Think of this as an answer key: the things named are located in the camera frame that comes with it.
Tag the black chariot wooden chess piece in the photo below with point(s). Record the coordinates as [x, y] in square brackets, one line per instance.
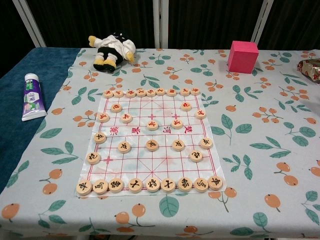
[215, 182]
[84, 187]

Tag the black general wooden chess piece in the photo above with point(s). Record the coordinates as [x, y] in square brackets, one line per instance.
[153, 185]

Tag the white metal frame post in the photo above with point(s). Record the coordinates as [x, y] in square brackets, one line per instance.
[30, 23]
[160, 22]
[261, 23]

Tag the Chinese chess board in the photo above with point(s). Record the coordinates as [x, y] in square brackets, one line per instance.
[150, 162]

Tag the red horse wooden chess piece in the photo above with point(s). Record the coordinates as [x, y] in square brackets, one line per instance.
[184, 92]
[118, 93]

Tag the red elephant wooden chess piece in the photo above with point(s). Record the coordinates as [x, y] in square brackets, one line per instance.
[130, 93]
[171, 92]

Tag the pink cube box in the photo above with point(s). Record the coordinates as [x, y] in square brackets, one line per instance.
[241, 58]

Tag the black white plush toy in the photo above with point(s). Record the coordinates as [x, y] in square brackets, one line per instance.
[112, 50]

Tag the black cannon wooden chess piece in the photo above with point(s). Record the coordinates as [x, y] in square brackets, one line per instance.
[196, 156]
[93, 158]

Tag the floral fruit print tablecloth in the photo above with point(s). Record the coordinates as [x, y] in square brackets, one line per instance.
[250, 175]

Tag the black advisor wooden chess piece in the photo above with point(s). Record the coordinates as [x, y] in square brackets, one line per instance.
[168, 185]
[135, 186]

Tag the purple white toothpaste tube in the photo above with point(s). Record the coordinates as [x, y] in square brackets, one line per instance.
[33, 100]

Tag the gold red snack package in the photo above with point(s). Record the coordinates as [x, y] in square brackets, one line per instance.
[311, 71]

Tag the red chariot wooden chess piece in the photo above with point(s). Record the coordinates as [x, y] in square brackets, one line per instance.
[108, 93]
[195, 91]

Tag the black horse wooden chess piece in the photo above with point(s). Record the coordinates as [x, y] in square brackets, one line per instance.
[100, 187]
[201, 185]

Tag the red cannon wooden chess piece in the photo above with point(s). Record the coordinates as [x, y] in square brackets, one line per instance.
[186, 106]
[116, 108]

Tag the black elephant wooden chess piece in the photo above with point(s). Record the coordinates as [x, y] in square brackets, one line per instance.
[116, 185]
[185, 185]

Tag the red advisor wooden chess piece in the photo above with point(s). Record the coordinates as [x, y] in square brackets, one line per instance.
[160, 91]
[141, 92]

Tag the blue velvet table cover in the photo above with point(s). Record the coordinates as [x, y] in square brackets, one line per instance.
[15, 125]

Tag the red general wooden chess piece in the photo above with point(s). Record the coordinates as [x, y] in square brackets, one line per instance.
[150, 92]

